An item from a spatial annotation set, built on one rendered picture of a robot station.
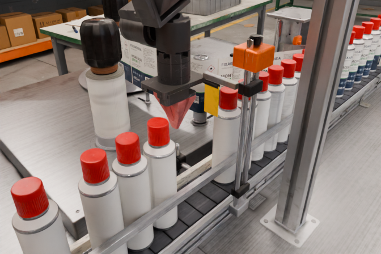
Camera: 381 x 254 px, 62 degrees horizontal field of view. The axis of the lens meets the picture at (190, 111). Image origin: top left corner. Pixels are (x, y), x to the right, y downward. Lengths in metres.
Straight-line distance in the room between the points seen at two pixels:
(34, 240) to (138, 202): 0.15
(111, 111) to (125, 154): 0.30
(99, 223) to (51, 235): 0.07
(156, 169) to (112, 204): 0.09
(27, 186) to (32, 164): 0.40
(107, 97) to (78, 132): 0.19
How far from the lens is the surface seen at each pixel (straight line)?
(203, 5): 2.46
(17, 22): 4.30
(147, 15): 0.48
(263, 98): 0.66
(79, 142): 0.84
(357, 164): 0.91
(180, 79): 0.53
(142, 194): 0.49
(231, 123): 0.59
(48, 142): 0.87
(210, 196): 0.65
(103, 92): 0.71
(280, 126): 0.73
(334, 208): 0.76
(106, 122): 0.75
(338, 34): 0.48
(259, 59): 0.44
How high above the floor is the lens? 1.33
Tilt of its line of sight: 29 degrees down
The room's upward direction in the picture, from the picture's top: straight up
